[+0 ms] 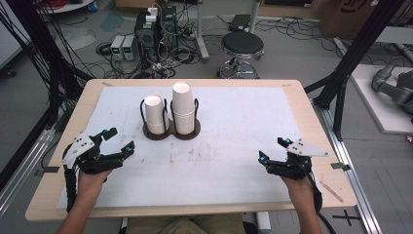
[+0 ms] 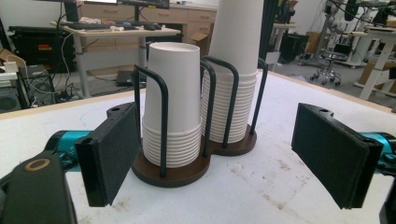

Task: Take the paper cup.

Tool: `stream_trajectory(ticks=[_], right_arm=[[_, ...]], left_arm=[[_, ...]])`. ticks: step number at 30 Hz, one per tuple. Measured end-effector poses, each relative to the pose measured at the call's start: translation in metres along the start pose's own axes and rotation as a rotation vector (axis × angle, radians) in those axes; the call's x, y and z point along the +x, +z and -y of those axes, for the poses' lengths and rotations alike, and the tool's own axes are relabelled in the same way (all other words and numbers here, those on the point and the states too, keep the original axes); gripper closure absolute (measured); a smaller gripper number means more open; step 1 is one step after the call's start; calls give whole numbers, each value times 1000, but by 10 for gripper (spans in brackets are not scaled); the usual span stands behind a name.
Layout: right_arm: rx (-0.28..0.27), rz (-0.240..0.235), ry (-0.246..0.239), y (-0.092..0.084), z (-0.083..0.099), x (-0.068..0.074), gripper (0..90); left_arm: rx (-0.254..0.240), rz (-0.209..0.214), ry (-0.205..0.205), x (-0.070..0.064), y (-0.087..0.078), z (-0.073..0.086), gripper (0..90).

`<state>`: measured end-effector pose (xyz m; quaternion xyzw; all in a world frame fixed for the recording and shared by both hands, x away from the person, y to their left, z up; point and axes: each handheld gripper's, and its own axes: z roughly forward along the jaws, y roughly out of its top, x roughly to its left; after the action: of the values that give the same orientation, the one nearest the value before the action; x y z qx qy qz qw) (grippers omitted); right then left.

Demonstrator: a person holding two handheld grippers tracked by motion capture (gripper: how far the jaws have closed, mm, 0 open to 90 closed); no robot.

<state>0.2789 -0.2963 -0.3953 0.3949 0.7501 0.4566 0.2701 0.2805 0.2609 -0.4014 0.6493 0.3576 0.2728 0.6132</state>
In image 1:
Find black tape strip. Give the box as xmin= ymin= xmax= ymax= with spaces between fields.
xmin=330 ymin=162 xmax=352 ymax=172
xmin=34 ymin=166 xmax=60 ymax=177

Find short stack of white cups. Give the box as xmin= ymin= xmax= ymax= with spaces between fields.
xmin=143 ymin=94 xmax=170 ymax=136

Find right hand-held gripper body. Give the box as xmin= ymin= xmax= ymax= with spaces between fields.
xmin=265 ymin=138 xmax=329 ymax=180

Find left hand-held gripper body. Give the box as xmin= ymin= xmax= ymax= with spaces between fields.
xmin=62 ymin=133 xmax=127 ymax=176

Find white table leg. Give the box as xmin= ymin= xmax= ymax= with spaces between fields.
xmin=255 ymin=212 xmax=273 ymax=234

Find tall stack of white cups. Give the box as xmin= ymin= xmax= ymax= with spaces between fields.
xmin=171 ymin=81 xmax=197 ymax=136

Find aluminium rail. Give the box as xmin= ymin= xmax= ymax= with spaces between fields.
xmin=0 ymin=128 xmax=56 ymax=218
xmin=312 ymin=100 xmax=384 ymax=234

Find person's left hand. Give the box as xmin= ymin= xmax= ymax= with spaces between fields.
xmin=77 ymin=169 xmax=113 ymax=197

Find black flat device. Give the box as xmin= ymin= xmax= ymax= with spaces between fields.
xmin=228 ymin=14 xmax=253 ymax=32

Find wooden stick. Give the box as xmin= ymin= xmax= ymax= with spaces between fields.
xmin=319 ymin=180 xmax=344 ymax=204

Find grey desk leg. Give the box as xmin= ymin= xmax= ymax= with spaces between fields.
xmin=194 ymin=0 xmax=210 ymax=63

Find black round stool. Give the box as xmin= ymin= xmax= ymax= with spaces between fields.
xmin=217 ymin=30 xmax=265 ymax=80

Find person's khaki trousers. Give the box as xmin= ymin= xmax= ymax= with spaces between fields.
xmin=126 ymin=213 xmax=246 ymax=234

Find white table mat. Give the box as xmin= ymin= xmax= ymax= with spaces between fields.
xmin=56 ymin=85 xmax=303 ymax=210

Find white board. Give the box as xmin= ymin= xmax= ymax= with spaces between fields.
xmin=350 ymin=63 xmax=413 ymax=136

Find person's right hand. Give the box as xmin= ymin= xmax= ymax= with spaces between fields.
xmin=280 ymin=175 xmax=315 ymax=197

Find black frame post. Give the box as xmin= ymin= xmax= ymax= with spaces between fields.
xmin=303 ymin=0 xmax=407 ymax=141
xmin=0 ymin=0 xmax=95 ymax=193

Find black cable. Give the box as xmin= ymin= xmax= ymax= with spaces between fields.
xmin=306 ymin=172 xmax=339 ymax=234

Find cardboard box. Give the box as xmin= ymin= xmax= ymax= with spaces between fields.
xmin=319 ymin=0 xmax=379 ymax=41

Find black computer tower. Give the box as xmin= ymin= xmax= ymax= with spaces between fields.
xmin=133 ymin=5 xmax=178 ymax=63

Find black tape cross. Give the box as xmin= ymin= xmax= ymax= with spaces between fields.
xmin=331 ymin=209 xmax=361 ymax=227

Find grey power supply unit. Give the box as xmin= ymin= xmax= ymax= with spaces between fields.
xmin=109 ymin=34 xmax=126 ymax=61
xmin=122 ymin=34 xmax=136 ymax=61

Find black wire double cup holder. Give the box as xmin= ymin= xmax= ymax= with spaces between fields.
xmin=139 ymin=97 xmax=202 ymax=141

